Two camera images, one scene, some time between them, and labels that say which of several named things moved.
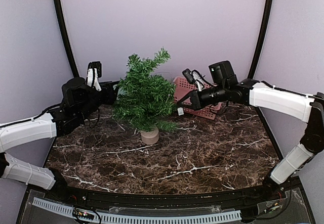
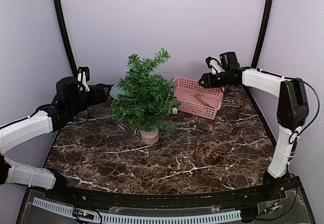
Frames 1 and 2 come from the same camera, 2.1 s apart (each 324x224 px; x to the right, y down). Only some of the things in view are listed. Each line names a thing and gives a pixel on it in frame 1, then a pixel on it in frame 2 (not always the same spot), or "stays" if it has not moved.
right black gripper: x=196 y=101 to x=208 y=81
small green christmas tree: x=147 y=97 stays
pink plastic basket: x=183 y=88 stays
